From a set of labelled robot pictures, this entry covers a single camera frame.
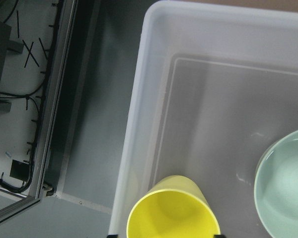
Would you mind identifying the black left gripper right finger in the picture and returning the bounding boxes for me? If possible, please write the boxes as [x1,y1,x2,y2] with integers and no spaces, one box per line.
[213,234,226,238]

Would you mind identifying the yellow plastic cup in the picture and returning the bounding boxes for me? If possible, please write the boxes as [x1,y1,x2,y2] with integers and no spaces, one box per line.
[126,175,222,238]

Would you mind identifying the pale green bowl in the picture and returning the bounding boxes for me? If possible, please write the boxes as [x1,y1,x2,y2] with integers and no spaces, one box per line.
[254,130,298,238]

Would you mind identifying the small black floor box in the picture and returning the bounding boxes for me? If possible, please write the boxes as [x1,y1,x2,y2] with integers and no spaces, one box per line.
[9,160,29,181]

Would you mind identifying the translucent white plastic box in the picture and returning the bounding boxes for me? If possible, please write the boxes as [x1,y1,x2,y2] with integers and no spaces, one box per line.
[108,0,298,238]

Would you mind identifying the black floor cable bundle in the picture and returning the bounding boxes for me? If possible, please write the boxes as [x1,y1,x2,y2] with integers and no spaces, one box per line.
[0,0,59,194]

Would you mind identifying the aluminium table frame rail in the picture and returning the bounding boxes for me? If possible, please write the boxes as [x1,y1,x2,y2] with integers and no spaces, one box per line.
[0,0,78,223]

